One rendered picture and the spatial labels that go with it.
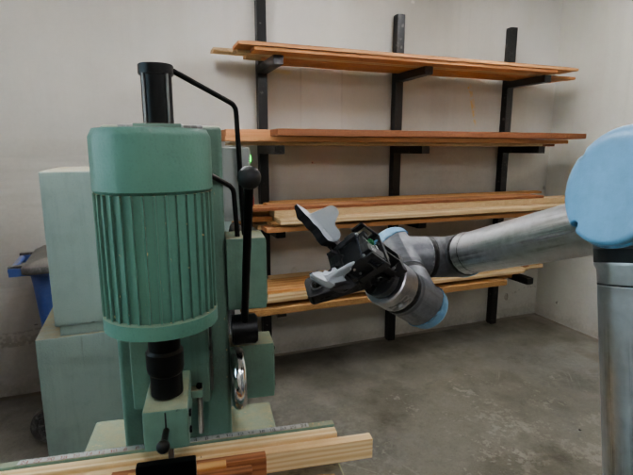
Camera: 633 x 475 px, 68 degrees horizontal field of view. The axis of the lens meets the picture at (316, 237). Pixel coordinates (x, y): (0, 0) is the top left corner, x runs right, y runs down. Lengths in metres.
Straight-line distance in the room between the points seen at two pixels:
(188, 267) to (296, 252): 2.64
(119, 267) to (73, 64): 2.48
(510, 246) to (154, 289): 0.58
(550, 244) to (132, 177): 0.62
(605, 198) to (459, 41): 3.48
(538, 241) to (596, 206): 0.30
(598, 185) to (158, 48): 2.84
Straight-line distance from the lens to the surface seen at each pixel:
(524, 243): 0.84
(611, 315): 0.53
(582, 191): 0.53
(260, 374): 1.03
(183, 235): 0.70
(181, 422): 0.83
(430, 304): 0.90
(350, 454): 0.97
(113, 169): 0.70
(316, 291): 0.81
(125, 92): 3.10
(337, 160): 3.36
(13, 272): 2.66
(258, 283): 0.97
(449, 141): 3.25
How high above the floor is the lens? 1.47
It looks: 11 degrees down
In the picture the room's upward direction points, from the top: straight up
